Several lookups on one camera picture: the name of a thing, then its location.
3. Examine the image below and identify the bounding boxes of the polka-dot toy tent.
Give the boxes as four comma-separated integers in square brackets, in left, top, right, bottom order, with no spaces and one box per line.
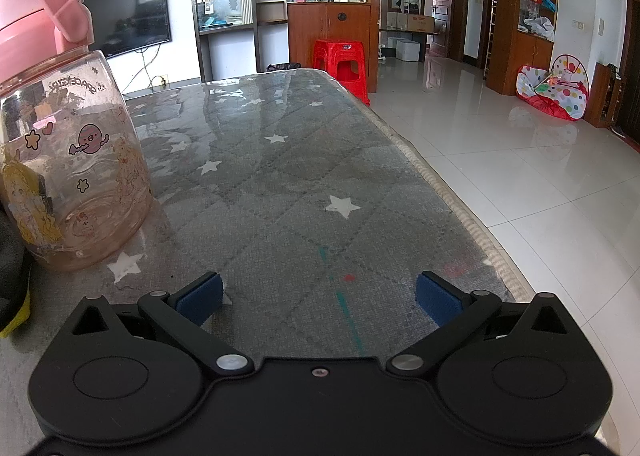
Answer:
[516,54,590,122]

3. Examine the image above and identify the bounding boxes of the wooden shoe rack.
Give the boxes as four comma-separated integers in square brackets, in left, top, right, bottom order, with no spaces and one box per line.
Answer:
[584,62,629,129]

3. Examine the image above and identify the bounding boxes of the white metal rack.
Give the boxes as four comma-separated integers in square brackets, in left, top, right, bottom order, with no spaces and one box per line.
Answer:
[484,0,501,79]

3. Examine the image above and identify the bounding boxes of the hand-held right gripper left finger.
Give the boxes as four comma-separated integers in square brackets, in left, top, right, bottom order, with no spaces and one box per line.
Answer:
[72,272,251,379]

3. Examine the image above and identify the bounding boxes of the dark entrance door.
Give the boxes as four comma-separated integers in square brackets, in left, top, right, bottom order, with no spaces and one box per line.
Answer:
[619,0,640,153]

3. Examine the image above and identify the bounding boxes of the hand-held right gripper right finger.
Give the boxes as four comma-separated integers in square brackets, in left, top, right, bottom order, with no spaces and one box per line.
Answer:
[386,272,569,379]

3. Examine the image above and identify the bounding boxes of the dark-framed glass shelf unit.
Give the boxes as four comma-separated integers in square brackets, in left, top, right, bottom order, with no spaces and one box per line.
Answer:
[190,0,289,82]

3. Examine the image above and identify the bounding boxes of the tall wooden bookcase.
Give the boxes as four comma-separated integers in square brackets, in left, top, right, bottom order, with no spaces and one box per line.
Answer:
[487,0,561,97]

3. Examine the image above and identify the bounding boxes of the grey star-printed table cover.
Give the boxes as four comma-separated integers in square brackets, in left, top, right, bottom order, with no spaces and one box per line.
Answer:
[0,68,537,437]

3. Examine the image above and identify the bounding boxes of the yellow and grey cleaning cloth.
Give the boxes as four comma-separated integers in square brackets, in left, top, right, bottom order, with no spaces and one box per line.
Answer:
[0,216,34,339]

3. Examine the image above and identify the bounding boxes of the white plastic bag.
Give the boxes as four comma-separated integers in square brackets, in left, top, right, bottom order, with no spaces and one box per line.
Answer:
[523,16,556,42]

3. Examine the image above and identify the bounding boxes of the clear bottle with pink lid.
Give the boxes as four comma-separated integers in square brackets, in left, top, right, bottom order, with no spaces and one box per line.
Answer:
[0,0,154,273]

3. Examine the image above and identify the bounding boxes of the red plastic stool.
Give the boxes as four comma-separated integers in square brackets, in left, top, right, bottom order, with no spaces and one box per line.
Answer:
[312,39,371,106]

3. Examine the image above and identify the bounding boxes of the wooden glass display cabinet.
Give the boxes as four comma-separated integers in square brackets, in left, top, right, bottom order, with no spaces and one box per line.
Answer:
[282,0,382,82]

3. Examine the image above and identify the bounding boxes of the black flat television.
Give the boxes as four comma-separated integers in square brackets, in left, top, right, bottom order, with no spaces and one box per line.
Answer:
[82,0,172,59]

